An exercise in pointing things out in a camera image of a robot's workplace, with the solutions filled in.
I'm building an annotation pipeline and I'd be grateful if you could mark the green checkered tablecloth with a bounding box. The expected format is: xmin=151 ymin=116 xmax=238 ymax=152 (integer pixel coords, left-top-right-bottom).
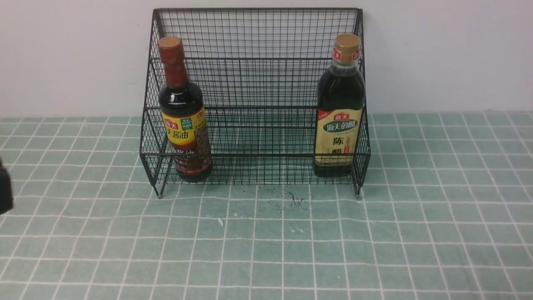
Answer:
xmin=1 ymin=112 xmax=532 ymax=300

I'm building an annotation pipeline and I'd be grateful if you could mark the dark vinegar bottle yellow label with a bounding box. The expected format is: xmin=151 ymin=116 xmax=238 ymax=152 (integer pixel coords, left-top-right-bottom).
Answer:
xmin=313 ymin=34 xmax=366 ymax=178

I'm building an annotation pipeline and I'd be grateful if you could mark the soy sauce bottle red cap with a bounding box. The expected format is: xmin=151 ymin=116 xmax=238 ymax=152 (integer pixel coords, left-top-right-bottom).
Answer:
xmin=157 ymin=36 xmax=214 ymax=183

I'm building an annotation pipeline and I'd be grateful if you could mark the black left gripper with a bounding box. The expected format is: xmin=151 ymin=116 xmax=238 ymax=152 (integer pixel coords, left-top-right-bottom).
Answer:
xmin=0 ymin=159 xmax=15 ymax=215

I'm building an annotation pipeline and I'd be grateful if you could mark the black wire mesh shelf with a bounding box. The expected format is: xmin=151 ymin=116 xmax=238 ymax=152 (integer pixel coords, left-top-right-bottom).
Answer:
xmin=139 ymin=7 xmax=371 ymax=196

